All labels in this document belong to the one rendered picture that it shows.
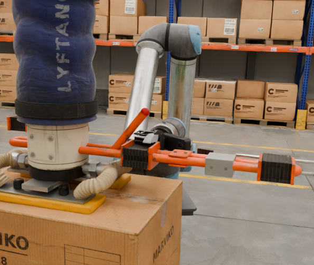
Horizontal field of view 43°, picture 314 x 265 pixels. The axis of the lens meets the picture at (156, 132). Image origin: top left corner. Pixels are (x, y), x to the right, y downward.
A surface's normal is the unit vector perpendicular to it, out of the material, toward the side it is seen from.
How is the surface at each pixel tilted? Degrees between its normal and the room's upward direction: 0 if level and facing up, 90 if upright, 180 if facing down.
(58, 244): 90
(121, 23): 90
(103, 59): 90
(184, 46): 112
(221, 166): 90
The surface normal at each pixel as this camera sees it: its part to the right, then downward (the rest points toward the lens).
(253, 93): -0.15, 0.24
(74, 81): 0.58, -0.08
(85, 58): 0.87, 0.37
